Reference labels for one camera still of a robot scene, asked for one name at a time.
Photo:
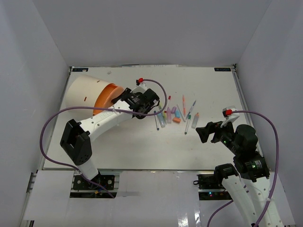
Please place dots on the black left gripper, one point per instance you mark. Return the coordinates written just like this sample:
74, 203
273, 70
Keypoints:
127, 91

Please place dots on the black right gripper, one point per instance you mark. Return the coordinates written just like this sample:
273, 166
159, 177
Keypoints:
203, 132

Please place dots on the orange top drawer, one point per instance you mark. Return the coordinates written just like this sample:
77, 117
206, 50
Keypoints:
108, 93

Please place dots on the green capped white marker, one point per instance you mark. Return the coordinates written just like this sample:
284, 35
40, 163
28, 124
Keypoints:
187, 124

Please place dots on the white grey marker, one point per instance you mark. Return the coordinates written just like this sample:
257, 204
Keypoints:
181, 113

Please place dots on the cream cylindrical drawer organizer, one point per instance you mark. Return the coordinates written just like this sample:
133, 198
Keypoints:
84, 91

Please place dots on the red capped white marker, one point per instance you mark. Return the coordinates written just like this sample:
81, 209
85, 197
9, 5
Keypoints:
167, 103

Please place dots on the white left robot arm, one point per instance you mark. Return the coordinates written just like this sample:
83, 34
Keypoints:
78, 136

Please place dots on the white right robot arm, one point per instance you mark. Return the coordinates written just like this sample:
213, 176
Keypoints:
247, 178

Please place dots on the orange tipped clear highlighter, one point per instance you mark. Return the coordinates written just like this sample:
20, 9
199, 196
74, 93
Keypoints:
195, 121

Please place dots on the blue slim pen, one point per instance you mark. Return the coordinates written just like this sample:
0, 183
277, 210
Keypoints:
191, 109

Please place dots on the orange highlighter cap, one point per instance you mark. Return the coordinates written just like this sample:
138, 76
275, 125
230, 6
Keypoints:
177, 120

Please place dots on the blue highlighter cap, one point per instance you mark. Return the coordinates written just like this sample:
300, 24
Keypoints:
177, 114

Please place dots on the purple highlighter cap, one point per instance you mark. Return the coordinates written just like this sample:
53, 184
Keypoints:
173, 109

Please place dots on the blue capped white marker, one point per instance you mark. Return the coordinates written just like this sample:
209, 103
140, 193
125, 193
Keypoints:
156, 121

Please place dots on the orange slim pen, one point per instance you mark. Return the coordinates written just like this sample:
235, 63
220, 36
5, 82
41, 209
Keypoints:
184, 105

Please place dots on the pink purple highlighter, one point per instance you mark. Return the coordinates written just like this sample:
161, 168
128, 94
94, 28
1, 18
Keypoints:
168, 113

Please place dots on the light blue highlighter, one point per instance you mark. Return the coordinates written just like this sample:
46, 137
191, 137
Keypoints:
161, 120

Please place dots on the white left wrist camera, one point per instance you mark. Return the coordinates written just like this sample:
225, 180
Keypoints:
140, 86

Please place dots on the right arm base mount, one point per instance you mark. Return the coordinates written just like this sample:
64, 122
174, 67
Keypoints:
209, 189

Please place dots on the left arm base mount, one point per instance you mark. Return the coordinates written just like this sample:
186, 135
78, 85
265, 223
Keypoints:
83, 189

